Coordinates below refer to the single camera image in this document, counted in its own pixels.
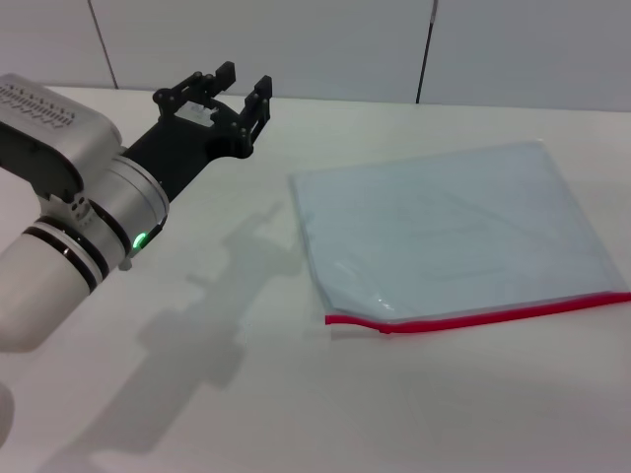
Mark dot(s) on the clear document bag red zipper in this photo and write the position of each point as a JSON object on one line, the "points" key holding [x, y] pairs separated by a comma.
{"points": [[434, 231]]}

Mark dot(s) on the red zipper slider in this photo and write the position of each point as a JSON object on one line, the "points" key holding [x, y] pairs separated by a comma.
{"points": [[386, 330]]}

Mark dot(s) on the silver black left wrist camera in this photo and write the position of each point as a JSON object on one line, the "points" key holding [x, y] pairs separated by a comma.
{"points": [[47, 128]]}

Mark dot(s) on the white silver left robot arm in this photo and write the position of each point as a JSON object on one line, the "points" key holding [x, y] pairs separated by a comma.
{"points": [[54, 276]]}

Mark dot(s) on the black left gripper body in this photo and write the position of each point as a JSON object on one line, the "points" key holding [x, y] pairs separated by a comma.
{"points": [[182, 143]]}

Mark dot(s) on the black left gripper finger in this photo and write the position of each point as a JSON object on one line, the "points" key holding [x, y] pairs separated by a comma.
{"points": [[260, 103], [189, 85]]}

